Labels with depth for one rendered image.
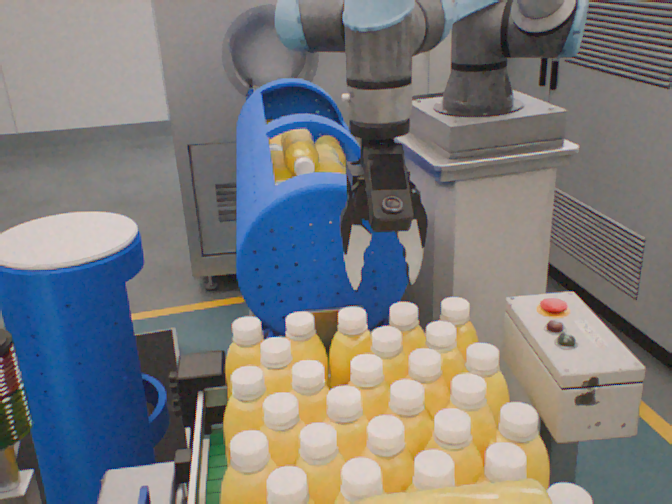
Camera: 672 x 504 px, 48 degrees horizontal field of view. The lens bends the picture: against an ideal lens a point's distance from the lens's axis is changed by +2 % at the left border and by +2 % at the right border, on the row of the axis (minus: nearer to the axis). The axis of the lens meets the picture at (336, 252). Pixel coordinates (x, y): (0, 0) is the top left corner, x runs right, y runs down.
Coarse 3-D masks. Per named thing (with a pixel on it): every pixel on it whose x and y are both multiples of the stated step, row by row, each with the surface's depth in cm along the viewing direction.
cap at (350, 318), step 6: (342, 312) 102; (348, 312) 102; (354, 312) 102; (360, 312) 102; (342, 318) 100; (348, 318) 100; (354, 318) 100; (360, 318) 100; (342, 324) 101; (348, 324) 100; (354, 324) 100; (360, 324) 100; (348, 330) 101; (354, 330) 100
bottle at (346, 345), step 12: (336, 336) 102; (348, 336) 101; (360, 336) 101; (336, 348) 102; (348, 348) 101; (360, 348) 101; (336, 360) 102; (348, 360) 101; (336, 372) 102; (348, 372) 101; (336, 384) 103
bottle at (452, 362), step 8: (456, 344) 97; (440, 352) 96; (448, 352) 97; (456, 352) 97; (448, 360) 96; (456, 360) 96; (464, 360) 99; (448, 368) 96; (456, 368) 96; (448, 376) 96; (448, 384) 96
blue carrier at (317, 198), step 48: (288, 96) 192; (240, 144) 165; (240, 192) 136; (288, 192) 113; (336, 192) 113; (240, 240) 116; (288, 240) 115; (336, 240) 116; (384, 240) 117; (240, 288) 118; (288, 288) 118; (336, 288) 119; (384, 288) 121
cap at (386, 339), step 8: (376, 328) 97; (384, 328) 97; (392, 328) 97; (376, 336) 95; (384, 336) 95; (392, 336) 95; (400, 336) 95; (376, 344) 95; (384, 344) 95; (392, 344) 95; (400, 344) 96; (384, 352) 95
